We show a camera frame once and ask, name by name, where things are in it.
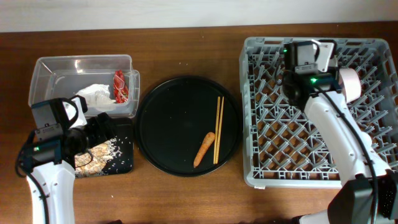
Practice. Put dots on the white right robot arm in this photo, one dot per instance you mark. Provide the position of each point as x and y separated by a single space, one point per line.
315 83

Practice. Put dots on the white bowl with food scraps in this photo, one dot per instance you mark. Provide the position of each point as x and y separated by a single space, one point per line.
350 83

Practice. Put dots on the black rectangular tray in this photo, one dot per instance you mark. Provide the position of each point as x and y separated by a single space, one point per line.
124 135

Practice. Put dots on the wooden chopstick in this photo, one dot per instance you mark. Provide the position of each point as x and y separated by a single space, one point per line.
219 128
216 129

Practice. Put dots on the round black serving tray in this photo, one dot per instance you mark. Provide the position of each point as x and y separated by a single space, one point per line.
174 118

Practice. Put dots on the red snack wrapper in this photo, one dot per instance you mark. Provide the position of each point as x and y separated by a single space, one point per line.
121 91

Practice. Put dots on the orange carrot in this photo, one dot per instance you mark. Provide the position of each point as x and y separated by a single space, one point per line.
207 142

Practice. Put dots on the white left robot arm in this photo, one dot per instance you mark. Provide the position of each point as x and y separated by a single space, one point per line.
47 158

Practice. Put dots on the clear plastic waste bin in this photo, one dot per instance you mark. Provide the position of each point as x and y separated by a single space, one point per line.
65 76

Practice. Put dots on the grey dishwasher rack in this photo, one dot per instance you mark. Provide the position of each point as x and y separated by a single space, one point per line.
282 148

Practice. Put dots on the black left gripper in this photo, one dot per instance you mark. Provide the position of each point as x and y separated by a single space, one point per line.
103 130

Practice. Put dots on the spilled rice food scraps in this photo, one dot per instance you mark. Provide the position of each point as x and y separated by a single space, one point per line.
99 160

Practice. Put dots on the white paper napkin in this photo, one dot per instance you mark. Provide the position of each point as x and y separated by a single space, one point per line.
98 97

